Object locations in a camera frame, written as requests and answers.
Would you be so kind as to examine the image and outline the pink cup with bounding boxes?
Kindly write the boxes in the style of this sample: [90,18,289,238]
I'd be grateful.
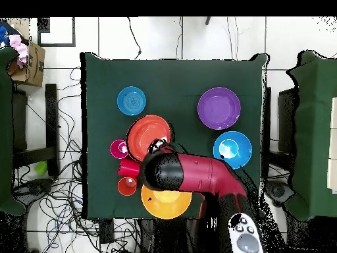
[109,139,130,159]

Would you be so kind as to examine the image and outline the small blue ringed bowl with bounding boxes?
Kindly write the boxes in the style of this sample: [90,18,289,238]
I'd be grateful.
[117,86,147,117]

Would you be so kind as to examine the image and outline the cardboard box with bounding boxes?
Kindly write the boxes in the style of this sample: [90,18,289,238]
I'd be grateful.
[7,39,46,88]

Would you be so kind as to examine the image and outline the orange cup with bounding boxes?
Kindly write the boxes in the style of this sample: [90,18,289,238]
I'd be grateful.
[117,176,138,197]

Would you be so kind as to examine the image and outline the black bench frame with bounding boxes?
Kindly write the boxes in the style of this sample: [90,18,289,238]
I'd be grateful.
[11,83,60,177]

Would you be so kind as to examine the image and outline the green cloth covered table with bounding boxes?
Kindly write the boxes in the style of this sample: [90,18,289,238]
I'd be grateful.
[0,46,27,217]
[285,49,337,222]

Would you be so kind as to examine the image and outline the tangle of floor cables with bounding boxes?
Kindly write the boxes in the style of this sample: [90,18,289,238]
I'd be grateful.
[13,67,89,253]

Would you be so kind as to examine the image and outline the grey floor equipment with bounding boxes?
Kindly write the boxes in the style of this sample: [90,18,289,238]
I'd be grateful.
[264,180,294,208]

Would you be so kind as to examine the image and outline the light orange bowl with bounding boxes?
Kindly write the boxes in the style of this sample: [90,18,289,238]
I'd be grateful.
[140,183,193,220]

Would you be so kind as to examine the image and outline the purple bowl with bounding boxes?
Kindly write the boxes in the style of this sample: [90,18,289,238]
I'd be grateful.
[197,86,242,130]

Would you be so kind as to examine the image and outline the red cup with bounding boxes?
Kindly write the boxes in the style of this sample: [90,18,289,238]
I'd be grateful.
[117,157,141,178]

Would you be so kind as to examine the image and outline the dark green tablecloth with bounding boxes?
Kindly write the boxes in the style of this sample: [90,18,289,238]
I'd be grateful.
[80,51,271,221]

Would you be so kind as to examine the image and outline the black floor box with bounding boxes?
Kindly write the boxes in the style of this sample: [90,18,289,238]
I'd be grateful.
[99,217,115,244]

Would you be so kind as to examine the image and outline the white box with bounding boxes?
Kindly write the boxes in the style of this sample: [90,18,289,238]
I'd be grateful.
[326,96,337,194]

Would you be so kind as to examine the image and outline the deep blue bowl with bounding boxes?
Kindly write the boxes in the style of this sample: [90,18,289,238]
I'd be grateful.
[213,130,253,170]

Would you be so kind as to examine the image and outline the lime green cup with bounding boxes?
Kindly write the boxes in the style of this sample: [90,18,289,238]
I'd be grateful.
[34,160,49,175]

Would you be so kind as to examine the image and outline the wide orange-red bowl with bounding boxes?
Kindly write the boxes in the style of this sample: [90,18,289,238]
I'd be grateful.
[126,114,172,162]

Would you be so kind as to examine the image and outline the black cabinet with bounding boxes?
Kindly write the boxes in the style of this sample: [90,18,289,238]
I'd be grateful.
[277,86,299,154]

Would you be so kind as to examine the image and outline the black square frame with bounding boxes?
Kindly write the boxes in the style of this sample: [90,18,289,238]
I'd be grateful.
[37,16,76,47]

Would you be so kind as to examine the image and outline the pink cloth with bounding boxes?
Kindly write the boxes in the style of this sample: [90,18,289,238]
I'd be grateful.
[8,34,29,68]

